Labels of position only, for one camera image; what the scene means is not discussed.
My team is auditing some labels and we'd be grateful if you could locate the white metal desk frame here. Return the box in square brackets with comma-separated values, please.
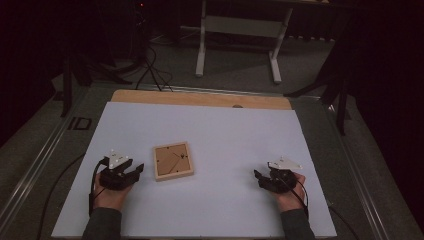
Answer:
[194, 0, 294, 85]

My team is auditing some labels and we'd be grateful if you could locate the white table mat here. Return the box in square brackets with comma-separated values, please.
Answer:
[51, 101, 338, 239]

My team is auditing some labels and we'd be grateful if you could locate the black rectangular floor plate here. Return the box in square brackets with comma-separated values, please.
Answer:
[67, 116, 93, 132]

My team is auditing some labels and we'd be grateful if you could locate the metal floor rail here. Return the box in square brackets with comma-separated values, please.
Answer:
[323, 104, 392, 240]
[0, 106, 76, 229]

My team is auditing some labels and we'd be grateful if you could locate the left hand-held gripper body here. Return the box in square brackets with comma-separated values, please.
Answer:
[98, 149, 134, 192]

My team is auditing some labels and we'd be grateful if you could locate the black floor cable bundle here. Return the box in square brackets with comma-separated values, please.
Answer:
[134, 43, 175, 93]

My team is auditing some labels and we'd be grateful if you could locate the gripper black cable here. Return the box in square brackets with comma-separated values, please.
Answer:
[88, 158, 110, 216]
[282, 175, 310, 222]

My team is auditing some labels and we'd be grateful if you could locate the person's left hand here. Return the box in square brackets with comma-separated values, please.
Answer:
[94, 173, 134, 212]

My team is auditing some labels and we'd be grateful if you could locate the person's right hand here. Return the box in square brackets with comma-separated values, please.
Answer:
[270, 172, 308, 214]

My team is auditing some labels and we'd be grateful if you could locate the black metal stand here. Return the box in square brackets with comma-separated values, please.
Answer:
[283, 43, 355, 136]
[59, 49, 134, 118]

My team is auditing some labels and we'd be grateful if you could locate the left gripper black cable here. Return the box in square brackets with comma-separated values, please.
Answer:
[88, 158, 110, 216]

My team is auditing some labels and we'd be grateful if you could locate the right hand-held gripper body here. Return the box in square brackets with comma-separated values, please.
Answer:
[266, 155, 304, 194]

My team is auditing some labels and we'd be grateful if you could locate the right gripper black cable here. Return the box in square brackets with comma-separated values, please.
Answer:
[282, 175, 310, 222]

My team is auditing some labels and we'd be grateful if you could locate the square wooden puzzle box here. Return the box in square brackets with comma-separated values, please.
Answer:
[152, 141, 195, 183]

